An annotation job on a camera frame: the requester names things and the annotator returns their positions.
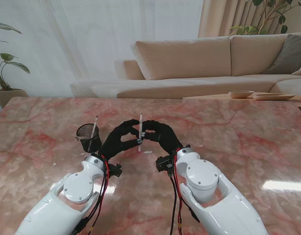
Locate red and black right arm cables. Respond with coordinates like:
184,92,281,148
169,149,200,235

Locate black mesh brush holder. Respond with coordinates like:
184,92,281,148
75,123,102,154

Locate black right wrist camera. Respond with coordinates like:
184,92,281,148
156,155,177,173

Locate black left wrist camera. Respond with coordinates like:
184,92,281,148
108,163,123,178

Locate light wooden coffee table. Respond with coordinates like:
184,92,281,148
182,94,301,110

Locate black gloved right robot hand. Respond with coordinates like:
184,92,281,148
141,119,184,156

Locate light wooden bowl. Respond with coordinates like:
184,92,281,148
228,90,255,99

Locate grey sofa cushion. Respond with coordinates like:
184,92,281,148
262,33,301,75

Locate sheer white curtain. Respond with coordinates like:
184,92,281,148
0,0,205,97

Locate shallow wooden tray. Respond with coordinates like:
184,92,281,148
253,93,296,101

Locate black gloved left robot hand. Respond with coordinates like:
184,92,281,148
100,119,143,160

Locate tall branching green plant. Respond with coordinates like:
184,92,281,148
229,0,301,37

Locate beige pleated curtain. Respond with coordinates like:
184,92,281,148
197,0,301,39

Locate red and black left arm cables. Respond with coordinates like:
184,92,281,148
71,158,111,235

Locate beige plant pot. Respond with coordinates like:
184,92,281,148
0,88,29,110

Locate red and black arm cables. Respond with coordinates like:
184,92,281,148
71,158,111,235
169,149,200,235

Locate beige sectional sofa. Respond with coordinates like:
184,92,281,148
69,31,301,99

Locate large-leaf green houseplant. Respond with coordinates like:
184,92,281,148
0,21,30,92

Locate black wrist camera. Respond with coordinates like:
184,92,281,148
108,163,123,178
156,155,177,173

